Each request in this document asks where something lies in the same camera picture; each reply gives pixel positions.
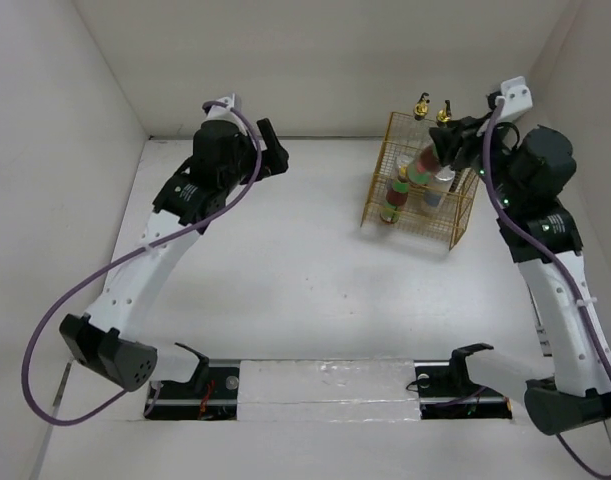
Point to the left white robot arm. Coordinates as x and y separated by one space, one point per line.
104 338

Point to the white blue shaker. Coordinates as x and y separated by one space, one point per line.
400 165
436 190

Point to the yellow-capped sauce bottle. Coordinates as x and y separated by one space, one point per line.
395 199
423 167

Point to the aluminium side rail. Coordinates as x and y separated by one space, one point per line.
541 332

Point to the clear square glass bottle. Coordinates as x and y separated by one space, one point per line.
412 126

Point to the gold wire basket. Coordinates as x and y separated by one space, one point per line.
448 224

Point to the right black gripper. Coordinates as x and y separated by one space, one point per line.
448 139

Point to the gold-capped dark liquid bottle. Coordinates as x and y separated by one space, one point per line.
444 115

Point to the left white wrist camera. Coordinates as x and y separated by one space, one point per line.
221 108

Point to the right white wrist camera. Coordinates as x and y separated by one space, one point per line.
517 99

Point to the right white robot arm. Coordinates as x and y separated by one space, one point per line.
547 249

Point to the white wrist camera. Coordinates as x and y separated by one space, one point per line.
517 99
221 108

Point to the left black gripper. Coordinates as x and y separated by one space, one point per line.
275 157

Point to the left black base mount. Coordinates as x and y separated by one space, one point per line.
217 399

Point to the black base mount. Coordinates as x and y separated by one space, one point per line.
441 397
217 399

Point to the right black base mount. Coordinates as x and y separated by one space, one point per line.
441 397

